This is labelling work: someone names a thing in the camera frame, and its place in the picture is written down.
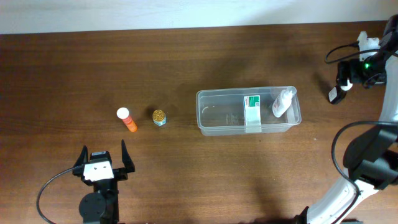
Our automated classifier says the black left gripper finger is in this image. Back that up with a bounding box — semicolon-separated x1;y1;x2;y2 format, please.
121;139;135;173
73;146;88;170

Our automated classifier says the white green medicine box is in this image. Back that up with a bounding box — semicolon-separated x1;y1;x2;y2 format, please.
244;95;262;133

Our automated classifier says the dark brown syrup bottle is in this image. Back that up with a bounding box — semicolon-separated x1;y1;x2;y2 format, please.
328;79;353;105

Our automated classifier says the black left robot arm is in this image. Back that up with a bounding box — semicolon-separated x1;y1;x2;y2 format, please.
72;141;135;224

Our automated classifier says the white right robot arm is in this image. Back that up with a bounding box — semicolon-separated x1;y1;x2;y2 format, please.
292;15;397;224

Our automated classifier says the clear plastic container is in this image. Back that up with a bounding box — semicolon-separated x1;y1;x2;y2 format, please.
196;86;302;136

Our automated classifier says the orange tablet tube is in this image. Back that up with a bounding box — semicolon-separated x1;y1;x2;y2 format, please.
116;107;137;132

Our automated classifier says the gold lid small jar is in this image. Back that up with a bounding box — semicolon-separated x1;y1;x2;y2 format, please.
152;110;167;126

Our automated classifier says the black left camera cable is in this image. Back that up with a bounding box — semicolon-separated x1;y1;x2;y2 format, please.
35;167;85;224

